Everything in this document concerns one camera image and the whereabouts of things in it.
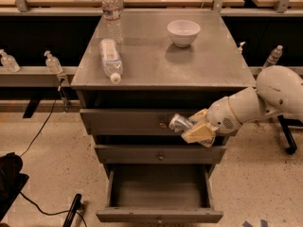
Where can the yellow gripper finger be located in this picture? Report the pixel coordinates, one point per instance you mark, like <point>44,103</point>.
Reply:
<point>199,116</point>
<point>202,133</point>

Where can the silver redbull can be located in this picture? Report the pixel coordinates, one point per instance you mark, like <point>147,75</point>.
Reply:
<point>180,124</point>

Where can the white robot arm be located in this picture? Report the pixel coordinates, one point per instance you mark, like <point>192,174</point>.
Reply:
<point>278,90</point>

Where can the middle grey drawer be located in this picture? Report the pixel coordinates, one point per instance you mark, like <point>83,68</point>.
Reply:
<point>159,154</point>

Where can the grey metal drawer cabinet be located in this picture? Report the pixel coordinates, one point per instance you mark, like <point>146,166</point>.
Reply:
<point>157,74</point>

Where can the open bottom grey drawer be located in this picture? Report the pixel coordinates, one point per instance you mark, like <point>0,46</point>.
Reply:
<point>159,194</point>

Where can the top grey drawer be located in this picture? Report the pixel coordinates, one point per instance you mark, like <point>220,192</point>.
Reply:
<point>130,121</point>

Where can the white pump bottle right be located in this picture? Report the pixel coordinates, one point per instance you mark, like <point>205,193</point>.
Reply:
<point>240,48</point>

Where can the black stand leg right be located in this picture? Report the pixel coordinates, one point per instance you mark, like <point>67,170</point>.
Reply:
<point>285,124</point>

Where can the white bowl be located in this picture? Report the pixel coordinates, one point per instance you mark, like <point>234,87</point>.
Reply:
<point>183,32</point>

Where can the small water bottle right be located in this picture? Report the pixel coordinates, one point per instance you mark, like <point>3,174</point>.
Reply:
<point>273,57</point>

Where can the lying clear water bottle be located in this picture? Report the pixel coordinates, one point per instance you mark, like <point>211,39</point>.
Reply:
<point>111,61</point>

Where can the standing clear water bottle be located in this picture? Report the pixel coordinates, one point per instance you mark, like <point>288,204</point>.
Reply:
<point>112,10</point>

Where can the black bar on floor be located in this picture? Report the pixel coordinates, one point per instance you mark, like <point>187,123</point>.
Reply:
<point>73,210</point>

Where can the sanitizer pump bottle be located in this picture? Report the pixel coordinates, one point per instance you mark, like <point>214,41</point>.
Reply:
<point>52,63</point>
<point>9,62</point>

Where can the black object lower left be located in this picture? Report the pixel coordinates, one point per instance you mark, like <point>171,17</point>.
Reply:
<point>12,181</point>

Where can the left sanitizer pump bottle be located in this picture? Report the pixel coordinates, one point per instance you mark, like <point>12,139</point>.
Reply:
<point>9,62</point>

